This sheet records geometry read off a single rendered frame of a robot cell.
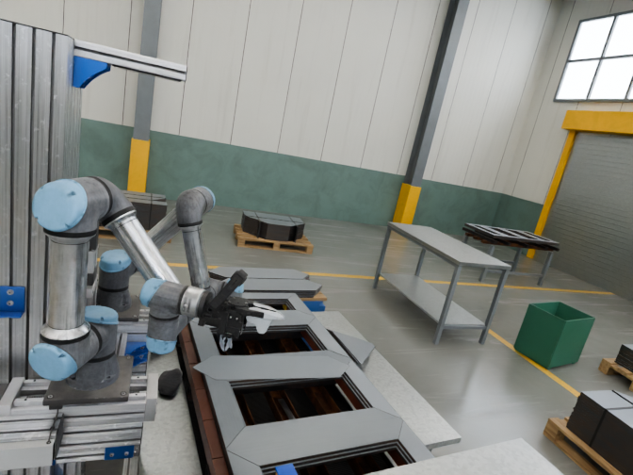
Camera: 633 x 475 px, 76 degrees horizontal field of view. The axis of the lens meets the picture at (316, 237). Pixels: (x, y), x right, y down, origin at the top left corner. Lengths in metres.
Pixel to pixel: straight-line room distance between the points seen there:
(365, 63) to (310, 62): 1.23
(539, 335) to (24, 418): 4.57
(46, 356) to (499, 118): 11.14
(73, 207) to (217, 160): 7.63
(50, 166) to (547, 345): 4.65
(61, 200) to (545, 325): 4.63
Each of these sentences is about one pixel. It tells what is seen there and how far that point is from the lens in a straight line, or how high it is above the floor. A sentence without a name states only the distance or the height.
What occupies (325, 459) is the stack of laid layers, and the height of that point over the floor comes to 0.83.
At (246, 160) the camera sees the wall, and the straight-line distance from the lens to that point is 8.75.
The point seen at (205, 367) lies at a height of 0.85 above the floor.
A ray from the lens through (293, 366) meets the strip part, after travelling 1.99.
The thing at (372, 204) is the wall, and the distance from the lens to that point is 9.92.
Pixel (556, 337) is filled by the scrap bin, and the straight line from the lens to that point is 4.99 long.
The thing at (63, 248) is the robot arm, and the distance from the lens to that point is 1.17.
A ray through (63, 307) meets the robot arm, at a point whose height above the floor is 1.36.
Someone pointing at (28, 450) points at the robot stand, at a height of 0.94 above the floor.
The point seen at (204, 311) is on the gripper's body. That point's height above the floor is 1.43.
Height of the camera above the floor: 1.92
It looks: 14 degrees down
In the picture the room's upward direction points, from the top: 12 degrees clockwise
